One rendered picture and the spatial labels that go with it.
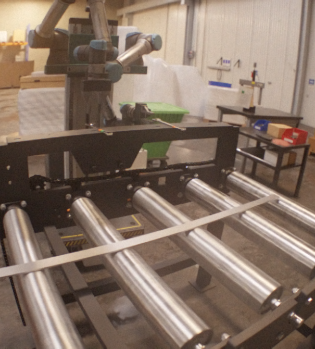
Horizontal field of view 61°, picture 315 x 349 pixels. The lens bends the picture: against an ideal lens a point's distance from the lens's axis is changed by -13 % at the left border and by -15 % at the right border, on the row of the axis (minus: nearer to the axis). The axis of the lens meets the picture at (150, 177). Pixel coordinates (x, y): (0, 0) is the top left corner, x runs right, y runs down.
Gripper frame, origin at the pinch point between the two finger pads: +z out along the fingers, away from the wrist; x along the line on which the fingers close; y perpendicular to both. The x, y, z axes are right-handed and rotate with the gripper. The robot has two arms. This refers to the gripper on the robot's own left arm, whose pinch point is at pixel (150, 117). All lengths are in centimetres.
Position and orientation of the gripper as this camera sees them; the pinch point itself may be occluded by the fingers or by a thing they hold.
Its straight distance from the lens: 161.7
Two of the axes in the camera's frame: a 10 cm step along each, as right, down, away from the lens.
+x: 0.7, -9.3, -3.7
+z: 5.1, 3.5, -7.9
